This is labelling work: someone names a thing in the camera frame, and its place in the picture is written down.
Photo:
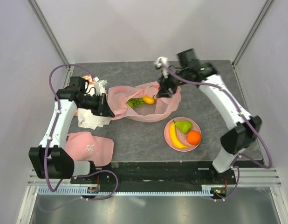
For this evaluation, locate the yellow fake banana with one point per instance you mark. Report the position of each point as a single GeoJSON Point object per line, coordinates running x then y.
{"type": "Point", "coordinates": [174, 139]}

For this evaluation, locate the pink baseball cap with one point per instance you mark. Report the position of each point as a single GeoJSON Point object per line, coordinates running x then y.
{"type": "Point", "coordinates": [83, 146]}

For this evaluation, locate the left aluminium frame post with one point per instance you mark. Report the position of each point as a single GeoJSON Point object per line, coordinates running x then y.
{"type": "Point", "coordinates": [47, 29]}

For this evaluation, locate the white cloth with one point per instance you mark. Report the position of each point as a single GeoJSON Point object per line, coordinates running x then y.
{"type": "Point", "coordinates": [85, 117]}

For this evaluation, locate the floral orange cloth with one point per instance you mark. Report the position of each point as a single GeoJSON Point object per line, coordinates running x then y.
{"type": "Point", "coordinates": [89, 78]}

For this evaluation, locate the aluminium frame post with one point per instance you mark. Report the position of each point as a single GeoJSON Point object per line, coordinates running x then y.
{"type": "Point", "coordinates": [47, 29]}
{"type": "Point", "coordinates": [252, 32]}

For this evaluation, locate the green fake grapes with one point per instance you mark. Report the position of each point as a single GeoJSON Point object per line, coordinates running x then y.
{"type": "Point", "coordinates": [135, 102]}

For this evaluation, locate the grey cable duct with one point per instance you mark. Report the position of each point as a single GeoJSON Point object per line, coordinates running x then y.
{"type": "Point", "coordinates": [88, 191]}

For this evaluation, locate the fake orange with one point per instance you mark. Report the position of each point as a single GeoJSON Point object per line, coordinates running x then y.
{"type": "Point", "coordinates": [193, 137]}

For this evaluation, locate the pink plate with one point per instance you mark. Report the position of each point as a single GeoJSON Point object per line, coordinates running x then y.
{"type": "Point", "coordinates": [181, 136]}

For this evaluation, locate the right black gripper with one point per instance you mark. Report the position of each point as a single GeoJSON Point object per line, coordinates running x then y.
{"type": "Point", "coordinates": [164, 85]}

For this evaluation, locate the pink plastic bag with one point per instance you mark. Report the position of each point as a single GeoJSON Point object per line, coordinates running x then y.
{"type": "Point", "coordinates": [161, 109]}

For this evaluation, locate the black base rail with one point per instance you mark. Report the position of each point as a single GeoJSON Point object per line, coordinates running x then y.
{"type": "Point", "coordinates": [192, 172]}

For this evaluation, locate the green fake pear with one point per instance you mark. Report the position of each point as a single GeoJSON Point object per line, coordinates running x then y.
{"type": "Point", "coordinates": [184, 126]}

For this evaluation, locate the yellow fake mango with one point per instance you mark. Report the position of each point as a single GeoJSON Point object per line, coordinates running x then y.
{"type": "Point", "coordinates": [148, 100]}

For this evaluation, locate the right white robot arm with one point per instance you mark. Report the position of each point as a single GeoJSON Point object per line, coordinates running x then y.
{"type": "Point", "coordinates": [242, 126]}

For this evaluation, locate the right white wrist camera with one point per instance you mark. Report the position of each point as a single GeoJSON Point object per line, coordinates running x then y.
{"type": "Point", "coordinates": [162, 64]}

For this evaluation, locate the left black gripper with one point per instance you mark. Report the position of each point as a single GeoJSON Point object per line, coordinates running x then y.
{"type": "Point", "coordinates": [103, 108]}

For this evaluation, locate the right aluminium frame post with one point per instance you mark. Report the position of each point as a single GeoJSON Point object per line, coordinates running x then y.
{"type": "Point", "coordinates": [252, 32]}

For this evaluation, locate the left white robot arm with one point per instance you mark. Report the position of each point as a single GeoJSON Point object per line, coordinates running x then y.
{"type": "Point", "coordinates": [49, 158]}

